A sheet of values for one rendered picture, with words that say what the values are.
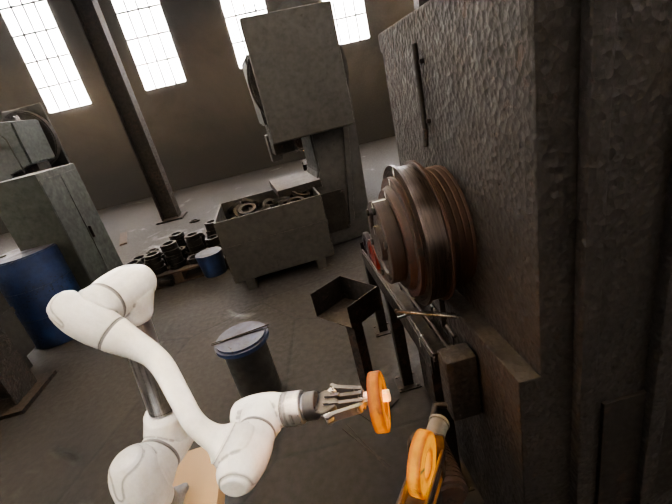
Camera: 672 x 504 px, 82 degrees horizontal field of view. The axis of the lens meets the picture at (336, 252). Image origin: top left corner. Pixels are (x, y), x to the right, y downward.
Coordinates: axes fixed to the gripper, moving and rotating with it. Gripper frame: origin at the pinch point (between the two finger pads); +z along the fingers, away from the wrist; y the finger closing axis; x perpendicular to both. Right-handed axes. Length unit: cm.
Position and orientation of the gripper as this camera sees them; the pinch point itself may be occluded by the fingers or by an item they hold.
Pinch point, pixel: (376, 396)
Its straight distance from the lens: 109.6
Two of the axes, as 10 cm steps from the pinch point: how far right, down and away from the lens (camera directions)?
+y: -0.9, 4.1, -9.1
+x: -2.7, -8.9, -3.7
